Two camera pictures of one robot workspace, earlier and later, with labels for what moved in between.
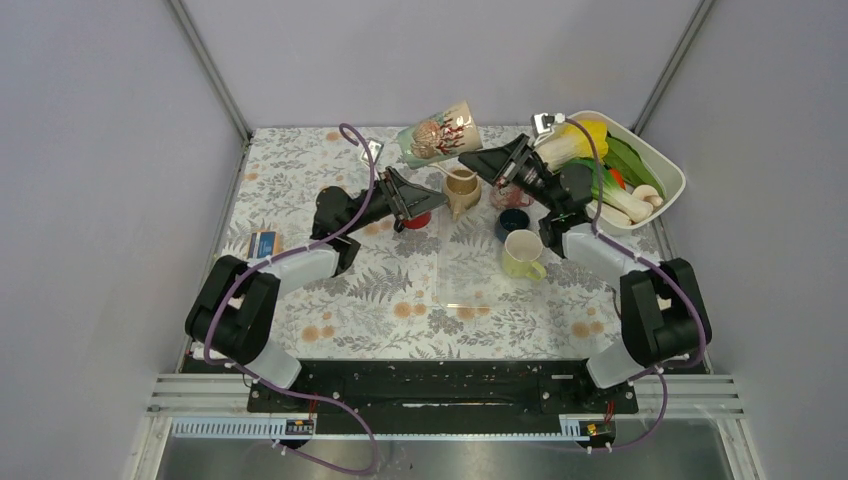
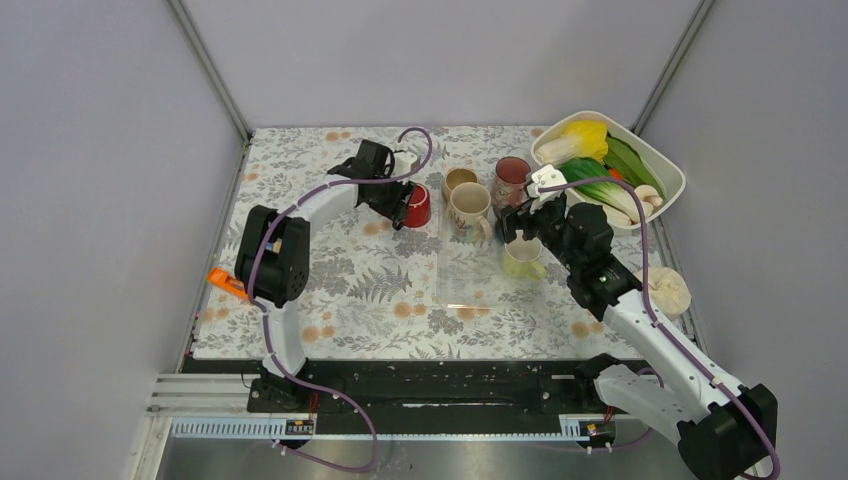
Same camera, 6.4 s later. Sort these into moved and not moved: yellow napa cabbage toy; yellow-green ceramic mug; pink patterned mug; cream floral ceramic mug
Moved: cream floral ceramic mug
Not moved: pink patterned mug; yellow napa cabbage toy; yellow-green ceramic mug
